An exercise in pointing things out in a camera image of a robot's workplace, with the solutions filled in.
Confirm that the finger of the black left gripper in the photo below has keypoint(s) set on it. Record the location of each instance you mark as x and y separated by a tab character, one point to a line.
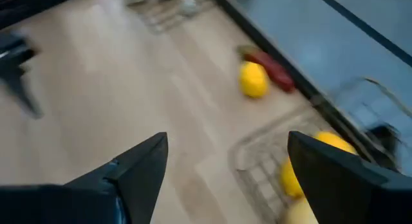
22	95

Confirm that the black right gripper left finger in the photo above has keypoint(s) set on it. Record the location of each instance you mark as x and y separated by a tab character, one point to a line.
138	185

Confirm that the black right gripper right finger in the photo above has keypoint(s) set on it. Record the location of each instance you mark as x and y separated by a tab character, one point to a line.
338	185

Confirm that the pale yellow lemon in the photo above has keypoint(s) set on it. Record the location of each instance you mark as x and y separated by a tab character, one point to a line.
299	214

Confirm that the dark red chili pepper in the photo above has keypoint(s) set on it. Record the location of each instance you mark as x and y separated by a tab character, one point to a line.
272	69

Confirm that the black table clamp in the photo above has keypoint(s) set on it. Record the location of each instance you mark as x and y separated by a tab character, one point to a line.
384	138

